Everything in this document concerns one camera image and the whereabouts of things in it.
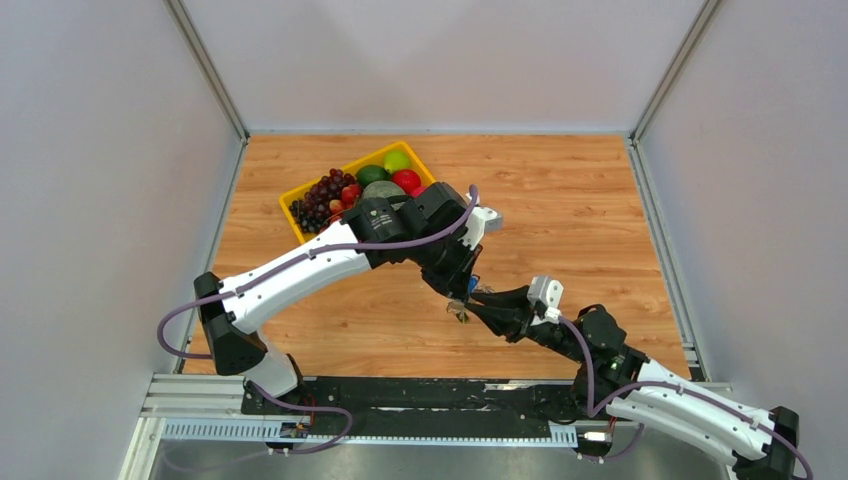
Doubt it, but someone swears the yellow plastic fruit tray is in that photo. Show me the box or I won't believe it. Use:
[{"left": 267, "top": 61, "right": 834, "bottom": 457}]
[{"left": 279, "top": 141, "right": 436, "bottom": 244}]

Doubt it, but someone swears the dark green lime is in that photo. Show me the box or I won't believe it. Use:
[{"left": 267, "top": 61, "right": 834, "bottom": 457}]
[{"left": 355, "top": 165, "right": 391, "bottom": 188}]

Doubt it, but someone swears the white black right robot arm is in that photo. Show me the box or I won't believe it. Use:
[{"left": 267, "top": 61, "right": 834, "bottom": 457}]
[{"left": 465, "top": 282, "right": 814, "bottom": 479}]

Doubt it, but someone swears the dark purple grape bunch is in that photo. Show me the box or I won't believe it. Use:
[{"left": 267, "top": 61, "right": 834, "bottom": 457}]
[{"left": 286, "top": 168, "right": 357, "bottom": 234}]

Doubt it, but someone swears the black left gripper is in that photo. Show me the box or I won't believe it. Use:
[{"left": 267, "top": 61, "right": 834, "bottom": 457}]
[{"left": 410, "top": 231, "right": 484, "bottom": 305}]

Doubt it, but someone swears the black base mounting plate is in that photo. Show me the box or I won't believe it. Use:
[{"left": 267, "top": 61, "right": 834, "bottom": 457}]
[{"left": 241, "top": 376, "right": 588, "bottom": 439}]

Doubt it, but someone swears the aluminium front frame rail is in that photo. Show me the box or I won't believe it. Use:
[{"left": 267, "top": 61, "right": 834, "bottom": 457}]
[{"left": 121, "top": 374, "right": 730, "bottom": 479}]

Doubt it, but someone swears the green netted melon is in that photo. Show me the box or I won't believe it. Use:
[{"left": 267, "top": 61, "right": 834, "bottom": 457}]
[{"left": 361, "top": 180, "right": 409, "bottom": 204}]

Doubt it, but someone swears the light green apple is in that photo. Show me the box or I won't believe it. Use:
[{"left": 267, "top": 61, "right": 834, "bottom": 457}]
[{"left": 383, "top": 150, "right": 411, "bottom": 175}]

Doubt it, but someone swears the pink red apple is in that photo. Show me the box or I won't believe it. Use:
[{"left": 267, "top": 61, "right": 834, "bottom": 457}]
[{"left": 410, "top": 185, "right": 427, "bottom": 198}]

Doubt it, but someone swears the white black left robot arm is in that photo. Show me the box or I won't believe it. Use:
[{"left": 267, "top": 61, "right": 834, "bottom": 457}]
[{"left": 194, "top": 182, "right": 502, "bottom": 414}]

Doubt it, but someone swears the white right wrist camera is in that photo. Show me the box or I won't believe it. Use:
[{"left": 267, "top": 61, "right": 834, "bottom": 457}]
[{"left": 527, "top": 275, "right": 565, "bottom": 326}]

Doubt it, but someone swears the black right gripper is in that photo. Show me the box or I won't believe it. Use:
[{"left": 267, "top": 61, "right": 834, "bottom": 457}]
[{"left": 464, "top": 285, "right": 586, "bottom": 364}]

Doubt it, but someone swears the red cherry bunch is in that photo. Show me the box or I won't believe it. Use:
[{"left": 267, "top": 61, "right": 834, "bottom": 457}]
[{"left": 325, "top": 183, "right": 362, "bottom": 224}]

